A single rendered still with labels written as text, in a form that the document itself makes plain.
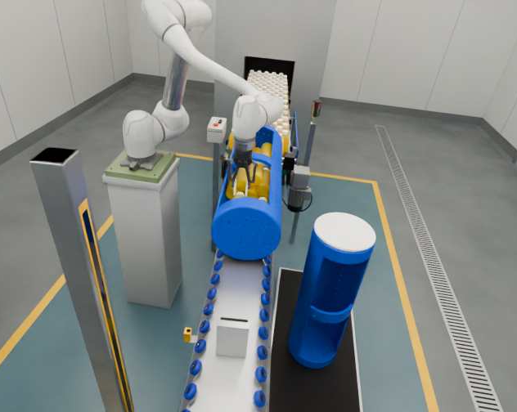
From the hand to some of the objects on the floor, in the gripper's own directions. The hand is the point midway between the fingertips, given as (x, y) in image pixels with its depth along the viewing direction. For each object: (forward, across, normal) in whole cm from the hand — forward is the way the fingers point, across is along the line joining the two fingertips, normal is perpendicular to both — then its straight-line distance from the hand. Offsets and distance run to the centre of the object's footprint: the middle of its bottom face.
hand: (240, 188), depth 163 cm
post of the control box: (+116, -24, +87) cm, 147 cm away
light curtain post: (+116, -28, -83) cm, 145 cm away
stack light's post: (+116, +41, +105) cm, 161 cm away
